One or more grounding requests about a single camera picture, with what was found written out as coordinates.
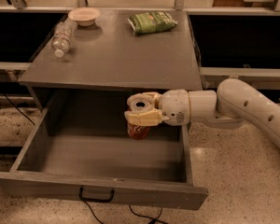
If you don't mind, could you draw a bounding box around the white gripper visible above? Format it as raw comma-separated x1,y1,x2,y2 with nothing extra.
124,90,190,127

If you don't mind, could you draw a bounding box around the red coke can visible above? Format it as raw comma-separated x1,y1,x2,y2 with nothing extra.
126,98,154,141

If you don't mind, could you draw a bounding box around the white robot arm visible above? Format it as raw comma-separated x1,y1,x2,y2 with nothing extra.
124,78,280,148

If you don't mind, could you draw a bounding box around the grey open top drawer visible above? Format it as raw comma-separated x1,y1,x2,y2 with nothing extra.
0,91,208,210

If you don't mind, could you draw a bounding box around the grey cabinet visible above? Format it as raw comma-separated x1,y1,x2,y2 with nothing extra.
20,9,202,132

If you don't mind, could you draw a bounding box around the green chip bag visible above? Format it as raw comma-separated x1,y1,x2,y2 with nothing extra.
128,11,178,35

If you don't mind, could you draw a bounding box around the clear plastic water bottle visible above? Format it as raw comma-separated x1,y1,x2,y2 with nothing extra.
51,19,74,58

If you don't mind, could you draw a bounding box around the white paper bowl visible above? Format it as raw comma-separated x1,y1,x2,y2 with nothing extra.
68,7,100,27

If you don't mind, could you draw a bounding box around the black drawer handle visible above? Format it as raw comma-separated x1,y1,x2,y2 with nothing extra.
78,187,115,203

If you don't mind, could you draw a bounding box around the black floor cable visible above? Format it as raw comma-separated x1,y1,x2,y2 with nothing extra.
82,201,169,224

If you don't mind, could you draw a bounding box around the metal railing frame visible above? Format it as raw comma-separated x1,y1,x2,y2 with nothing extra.
0,0,280,117

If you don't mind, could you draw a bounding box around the black cable at left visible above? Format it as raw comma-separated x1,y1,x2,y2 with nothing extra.
1,91,36,126

